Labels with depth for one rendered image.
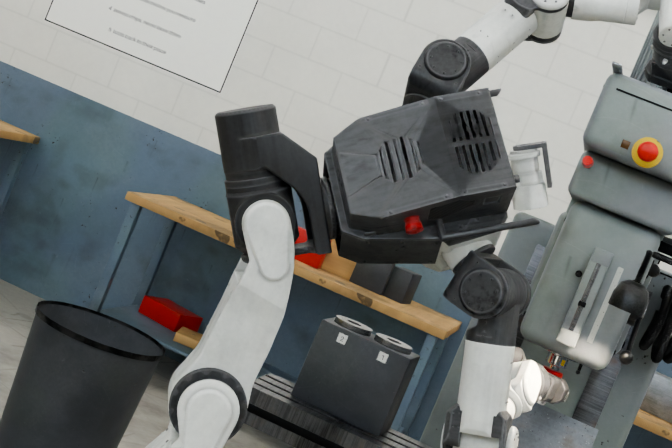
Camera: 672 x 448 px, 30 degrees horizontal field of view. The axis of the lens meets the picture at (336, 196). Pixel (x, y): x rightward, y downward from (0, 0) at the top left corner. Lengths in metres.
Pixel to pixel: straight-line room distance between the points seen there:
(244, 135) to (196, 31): 5.19
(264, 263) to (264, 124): 0.25
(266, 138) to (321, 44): 4.99
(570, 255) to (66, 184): 5.24
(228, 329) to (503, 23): 0.80
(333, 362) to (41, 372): 1.71
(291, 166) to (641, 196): 0.78
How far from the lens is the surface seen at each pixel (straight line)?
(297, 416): 2.75
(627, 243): 2.68
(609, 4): 2.58
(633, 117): 2.56
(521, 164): 2.39
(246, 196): 2.25
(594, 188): 2.65
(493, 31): 2.48
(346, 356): 2.80
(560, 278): 2.68
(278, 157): 2.24
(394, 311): 6.23
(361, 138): 2.22
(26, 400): 4.37
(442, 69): 2.37
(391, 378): 2.78
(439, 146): 2.19
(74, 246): 7.57
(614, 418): 3.17
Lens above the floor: 1.55
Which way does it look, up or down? 3 degrees down
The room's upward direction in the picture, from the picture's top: 23 degrees clockwise
